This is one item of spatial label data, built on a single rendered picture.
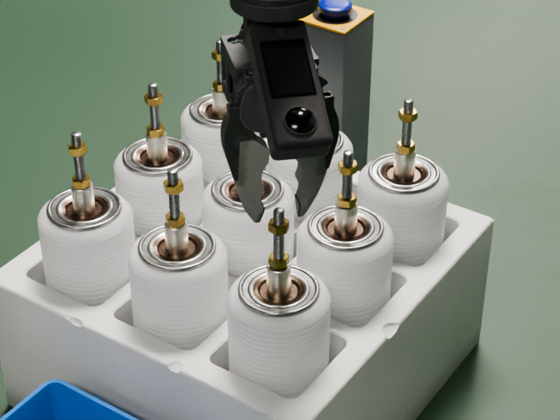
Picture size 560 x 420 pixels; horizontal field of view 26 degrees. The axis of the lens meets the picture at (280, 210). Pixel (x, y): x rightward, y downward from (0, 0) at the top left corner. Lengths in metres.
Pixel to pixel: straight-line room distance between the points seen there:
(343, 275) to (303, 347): 0.10
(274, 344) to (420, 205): 0.25
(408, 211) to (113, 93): 0.81
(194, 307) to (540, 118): 0.89
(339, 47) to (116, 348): 0.47
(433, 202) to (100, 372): 0.38
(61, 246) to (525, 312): 0.60
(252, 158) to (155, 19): 1.19
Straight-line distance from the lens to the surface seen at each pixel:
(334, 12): 1.44
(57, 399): 1.25
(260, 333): 1.09
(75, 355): 1.24
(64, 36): 2.14
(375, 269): 1.18
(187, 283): 1.14
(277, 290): 1.10
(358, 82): 1.49
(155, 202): 1.29
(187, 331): 1.18
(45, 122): 1.89
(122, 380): 1.21
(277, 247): 1.08
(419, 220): 1.26
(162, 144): 1.29
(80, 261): 1.22
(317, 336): 1.11
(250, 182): 1.03
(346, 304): 1.20
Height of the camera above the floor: 0.95
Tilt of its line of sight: 35 degrees down
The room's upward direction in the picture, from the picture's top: straight up
